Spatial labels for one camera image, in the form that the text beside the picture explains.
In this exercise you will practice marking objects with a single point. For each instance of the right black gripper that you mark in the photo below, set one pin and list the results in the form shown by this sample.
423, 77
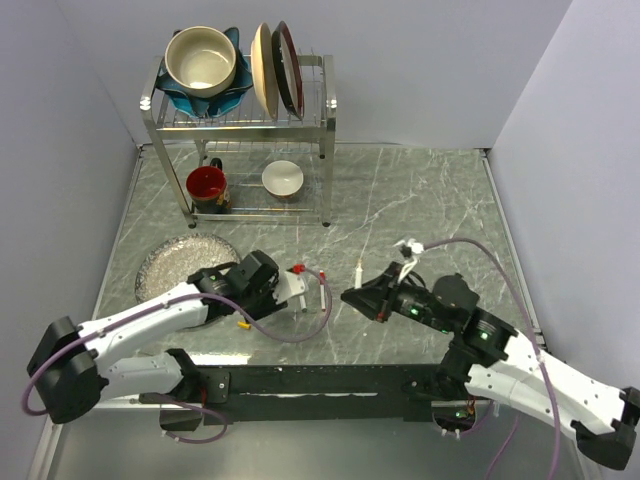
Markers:
377, 297

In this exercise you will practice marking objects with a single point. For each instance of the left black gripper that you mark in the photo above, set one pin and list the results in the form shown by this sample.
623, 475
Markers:
270, 305

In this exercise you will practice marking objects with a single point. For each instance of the white pen yellow tip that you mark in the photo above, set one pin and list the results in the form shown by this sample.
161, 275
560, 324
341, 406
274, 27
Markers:
358, 274

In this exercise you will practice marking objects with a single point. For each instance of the white pen red tip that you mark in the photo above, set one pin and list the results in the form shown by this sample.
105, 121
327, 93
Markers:
323, 296

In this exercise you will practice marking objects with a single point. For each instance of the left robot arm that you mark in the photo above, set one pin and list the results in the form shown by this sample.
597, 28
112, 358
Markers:
75, 366

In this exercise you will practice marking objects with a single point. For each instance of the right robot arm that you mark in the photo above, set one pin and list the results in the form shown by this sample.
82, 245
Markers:
489, 358

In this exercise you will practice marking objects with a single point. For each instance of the speckled grey plate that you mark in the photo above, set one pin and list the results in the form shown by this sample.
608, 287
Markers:
171, 262

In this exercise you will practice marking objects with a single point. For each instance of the small white bowl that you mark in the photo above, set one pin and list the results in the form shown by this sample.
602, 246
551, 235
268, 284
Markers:
282, 179

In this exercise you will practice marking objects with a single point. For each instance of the red and black mug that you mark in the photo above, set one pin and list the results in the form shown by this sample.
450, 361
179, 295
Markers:
207, 186

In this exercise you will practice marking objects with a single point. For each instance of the metal dish rack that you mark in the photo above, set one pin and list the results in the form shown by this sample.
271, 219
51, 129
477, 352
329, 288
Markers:
247, 140

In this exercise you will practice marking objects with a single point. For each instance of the blue scalloped dish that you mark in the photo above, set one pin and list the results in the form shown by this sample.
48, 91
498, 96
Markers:
214, 106

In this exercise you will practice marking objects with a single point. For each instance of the cream plate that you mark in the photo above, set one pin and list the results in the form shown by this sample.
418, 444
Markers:
263, 71

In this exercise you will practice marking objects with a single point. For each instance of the black red-rimmed plate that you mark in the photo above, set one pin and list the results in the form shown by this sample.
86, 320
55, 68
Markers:
287, 70

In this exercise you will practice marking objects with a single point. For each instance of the beige ceramic bowl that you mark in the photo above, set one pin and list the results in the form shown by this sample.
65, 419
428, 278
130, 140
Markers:
202, 60

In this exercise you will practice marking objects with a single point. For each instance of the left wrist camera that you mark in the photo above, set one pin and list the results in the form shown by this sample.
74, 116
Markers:
288, 286

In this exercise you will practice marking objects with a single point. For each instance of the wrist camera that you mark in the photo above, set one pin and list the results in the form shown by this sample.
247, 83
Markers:
288, 286
411, 250

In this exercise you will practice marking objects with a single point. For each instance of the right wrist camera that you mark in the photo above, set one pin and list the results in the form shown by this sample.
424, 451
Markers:
411, 250

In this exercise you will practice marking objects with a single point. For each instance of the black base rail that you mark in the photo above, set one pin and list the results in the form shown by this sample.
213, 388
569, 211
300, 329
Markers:
247, 393

